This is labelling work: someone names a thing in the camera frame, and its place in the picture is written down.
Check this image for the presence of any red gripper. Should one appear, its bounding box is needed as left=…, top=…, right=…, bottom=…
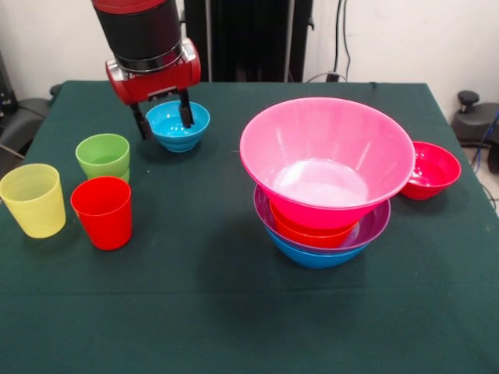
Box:
left=104, top=37, right=202, bottom=142

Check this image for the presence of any small blue bowl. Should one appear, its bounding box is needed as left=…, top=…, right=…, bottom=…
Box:
left=145, top=101, right=211, bottom=153

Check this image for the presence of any large pink bowl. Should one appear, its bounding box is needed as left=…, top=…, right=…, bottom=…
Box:
left=239, top=97, right=416, bottom=211
left=268, top=196, right=391, bottom=230

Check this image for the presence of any orange bowl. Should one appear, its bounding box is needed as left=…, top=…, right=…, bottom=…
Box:
left=268, top=202, right=359, bottom=249

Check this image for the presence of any purple bowl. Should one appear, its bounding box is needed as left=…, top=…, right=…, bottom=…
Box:
left=253, top=185, right=392, bottom=256

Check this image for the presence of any green cup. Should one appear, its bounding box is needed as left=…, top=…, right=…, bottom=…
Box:
left=75, top=133, right=131, bottom=183

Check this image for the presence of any red cup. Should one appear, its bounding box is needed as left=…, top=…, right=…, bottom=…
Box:
left=69, top=175, right=133, bottom=251

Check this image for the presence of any dark grey chair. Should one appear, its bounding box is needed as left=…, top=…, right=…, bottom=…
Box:
left=0, top=50, right=63, bottom=164

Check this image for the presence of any yellow cup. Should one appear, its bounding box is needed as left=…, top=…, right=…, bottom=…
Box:
left=0, top=163, right=67, bottom=239

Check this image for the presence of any dark green tablecloth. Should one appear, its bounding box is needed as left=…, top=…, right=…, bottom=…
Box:
left=0, top=80, right=499, bottom=374

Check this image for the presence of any large blue bowl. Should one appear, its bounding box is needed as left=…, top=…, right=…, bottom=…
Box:
left=264, top=225, right=370, bottom=270

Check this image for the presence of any crimson bowl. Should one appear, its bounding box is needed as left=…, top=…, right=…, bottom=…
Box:
left=399, top=141, right=462, bottom=201

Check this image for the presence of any black rounded floor base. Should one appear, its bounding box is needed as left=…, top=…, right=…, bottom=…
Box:
left=451, top=90, right=499, bottom=175

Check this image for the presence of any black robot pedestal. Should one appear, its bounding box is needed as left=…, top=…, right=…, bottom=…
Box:
left=179, top=0, right=316, bottom=83

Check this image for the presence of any black hanging cable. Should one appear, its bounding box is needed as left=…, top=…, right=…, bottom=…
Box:
left=333, top=0, right=352, bottom=76

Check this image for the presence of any blue cable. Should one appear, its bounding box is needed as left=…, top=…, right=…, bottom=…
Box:
left=470, top=111, right=499, bottom=175

